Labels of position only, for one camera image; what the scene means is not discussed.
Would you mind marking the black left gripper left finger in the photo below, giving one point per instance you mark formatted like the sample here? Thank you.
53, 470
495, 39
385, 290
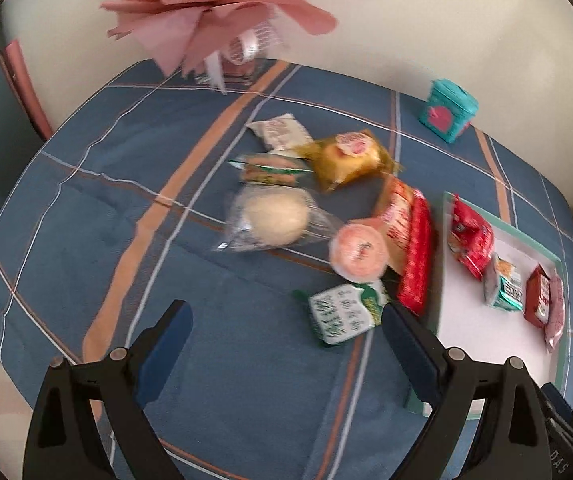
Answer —
63, 440

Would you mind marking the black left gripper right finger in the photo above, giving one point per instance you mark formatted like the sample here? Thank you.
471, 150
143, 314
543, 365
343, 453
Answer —
511, 440

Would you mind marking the dark red small packet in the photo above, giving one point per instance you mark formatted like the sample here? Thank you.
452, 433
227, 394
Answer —
537, 298

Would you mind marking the green white cracker packet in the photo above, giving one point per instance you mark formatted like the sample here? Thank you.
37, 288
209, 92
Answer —
503, 287

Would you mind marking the red patterned snack packet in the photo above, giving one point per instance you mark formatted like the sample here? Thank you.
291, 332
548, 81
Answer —
413, 289

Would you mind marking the red candy packet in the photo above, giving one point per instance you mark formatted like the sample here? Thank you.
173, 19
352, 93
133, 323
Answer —
470, 238

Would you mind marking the small green white packet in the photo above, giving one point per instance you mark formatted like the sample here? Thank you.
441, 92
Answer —
343, 312

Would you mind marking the pink lid jelly cup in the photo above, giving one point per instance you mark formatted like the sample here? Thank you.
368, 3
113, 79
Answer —
358, 253

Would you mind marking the tan red biscuit packet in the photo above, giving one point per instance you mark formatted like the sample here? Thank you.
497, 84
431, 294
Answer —
391, 218

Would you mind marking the clear packet white bun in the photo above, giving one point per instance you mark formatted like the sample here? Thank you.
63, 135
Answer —
266, 217

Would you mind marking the yellow cake packet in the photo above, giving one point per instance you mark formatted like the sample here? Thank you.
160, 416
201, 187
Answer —
346, 157

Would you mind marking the clear green-edged cake packet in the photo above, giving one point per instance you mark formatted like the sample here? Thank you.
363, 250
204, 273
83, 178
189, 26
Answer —
271, 169

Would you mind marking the white cream snack packet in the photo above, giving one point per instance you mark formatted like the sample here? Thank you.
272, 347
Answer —
281, 133

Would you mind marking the purple pink snack packet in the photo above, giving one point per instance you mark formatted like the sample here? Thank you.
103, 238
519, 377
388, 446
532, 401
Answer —
555, 326

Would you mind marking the white tray teal rim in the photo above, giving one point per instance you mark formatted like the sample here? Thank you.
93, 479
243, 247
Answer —
457, 314

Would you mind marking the blue plaid tablecloth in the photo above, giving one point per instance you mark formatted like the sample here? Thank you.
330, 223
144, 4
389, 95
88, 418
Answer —
121, 211

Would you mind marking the teal toy box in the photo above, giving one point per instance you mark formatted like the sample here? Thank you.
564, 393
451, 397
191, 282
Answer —
449, 110

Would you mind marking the glass vase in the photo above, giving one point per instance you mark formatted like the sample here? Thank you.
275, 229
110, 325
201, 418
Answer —
218, 71

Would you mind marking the pink paper flower bouquet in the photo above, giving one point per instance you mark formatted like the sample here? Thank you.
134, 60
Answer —
180, 34

